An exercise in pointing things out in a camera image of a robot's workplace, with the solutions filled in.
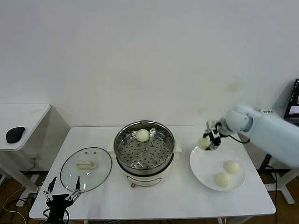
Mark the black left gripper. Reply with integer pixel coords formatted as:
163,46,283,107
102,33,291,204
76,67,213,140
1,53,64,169
43,175,82,224

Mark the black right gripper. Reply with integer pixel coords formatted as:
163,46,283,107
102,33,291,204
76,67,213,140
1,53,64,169
202,129,222,152

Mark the white steamed baozi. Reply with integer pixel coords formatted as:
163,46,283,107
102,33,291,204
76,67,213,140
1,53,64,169
198,137,212,150
136,129,150,142
215,172,232,188
224,160,241,175

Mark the glass lid with cream handle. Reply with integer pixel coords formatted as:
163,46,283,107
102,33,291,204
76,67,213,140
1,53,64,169
60,147,113,193

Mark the stainless steel steamer basket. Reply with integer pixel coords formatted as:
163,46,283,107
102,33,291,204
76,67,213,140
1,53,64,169
114,120,176,175

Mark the white round plate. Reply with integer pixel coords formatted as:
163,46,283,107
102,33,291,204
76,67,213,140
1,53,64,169
189,144,247,192

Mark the black computer mouse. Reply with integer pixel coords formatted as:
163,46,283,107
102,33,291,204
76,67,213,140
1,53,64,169
6,126,26,144

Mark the white side table with laptop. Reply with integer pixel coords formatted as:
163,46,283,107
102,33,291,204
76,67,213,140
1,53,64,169
260,107,299,205

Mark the white side table with mouse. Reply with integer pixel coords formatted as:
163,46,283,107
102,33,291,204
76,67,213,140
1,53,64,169
0,104,51,194

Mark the cream electric cooker base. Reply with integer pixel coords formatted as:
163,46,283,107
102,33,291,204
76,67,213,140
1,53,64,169
107,139,183,189

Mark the black laptop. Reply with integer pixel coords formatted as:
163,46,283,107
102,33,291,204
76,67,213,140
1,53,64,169
284,78,299,127

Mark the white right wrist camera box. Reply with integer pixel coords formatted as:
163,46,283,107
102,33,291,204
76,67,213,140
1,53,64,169
206,119,222,133

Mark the white wall socket with plug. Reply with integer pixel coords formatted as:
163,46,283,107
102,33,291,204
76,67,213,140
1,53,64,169
30,154,40,168

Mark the black cable with adapter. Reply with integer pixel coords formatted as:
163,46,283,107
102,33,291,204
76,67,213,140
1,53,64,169
258,153,281,224

